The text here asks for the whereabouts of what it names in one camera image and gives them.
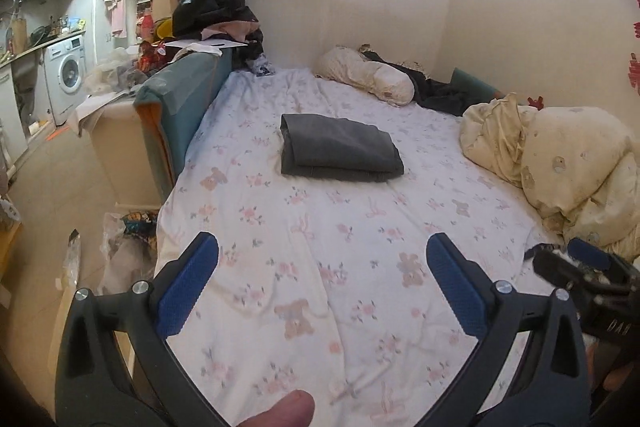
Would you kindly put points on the floral white bed sheet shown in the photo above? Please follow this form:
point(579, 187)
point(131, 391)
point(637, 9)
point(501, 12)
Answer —
point(323, 285)

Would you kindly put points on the person's thumb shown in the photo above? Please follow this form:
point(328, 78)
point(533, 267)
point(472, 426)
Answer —
point(296, 409)

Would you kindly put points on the cream crumpled duvet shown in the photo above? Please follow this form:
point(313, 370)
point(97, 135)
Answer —
point(577, 166)

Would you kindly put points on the white washing machine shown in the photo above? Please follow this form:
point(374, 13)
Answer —
point(65, 69)

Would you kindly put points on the black clothing by pillow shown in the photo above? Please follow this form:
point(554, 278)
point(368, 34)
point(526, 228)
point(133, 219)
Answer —
point(429, 93)

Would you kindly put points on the beige cabinet beside bed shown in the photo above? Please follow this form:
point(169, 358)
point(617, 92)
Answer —
point(116, 135)

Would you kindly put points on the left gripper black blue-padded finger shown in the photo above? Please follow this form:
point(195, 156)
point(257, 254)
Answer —
point(115, 367)
point(550, 386)

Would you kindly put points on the teal orange bed headboard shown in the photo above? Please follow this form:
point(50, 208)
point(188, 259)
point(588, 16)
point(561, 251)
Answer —
point(171, 105)

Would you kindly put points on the plastic bag on floor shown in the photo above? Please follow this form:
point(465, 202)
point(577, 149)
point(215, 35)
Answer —
point(129, 247)

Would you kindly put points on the cream pillow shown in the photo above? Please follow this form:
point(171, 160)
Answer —
point(348, 66)

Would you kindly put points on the packet on floor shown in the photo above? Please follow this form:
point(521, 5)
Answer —
point(71, 264)

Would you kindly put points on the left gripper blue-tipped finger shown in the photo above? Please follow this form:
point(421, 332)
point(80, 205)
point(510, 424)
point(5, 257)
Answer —
point(572, 278)

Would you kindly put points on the grey white cat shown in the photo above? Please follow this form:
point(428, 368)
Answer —
point(543, 252)

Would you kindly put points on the person's right hand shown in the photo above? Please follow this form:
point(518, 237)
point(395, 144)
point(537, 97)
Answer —
point(605, 368)

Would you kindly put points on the dark grey pants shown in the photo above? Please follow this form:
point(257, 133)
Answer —
point(320, 147)

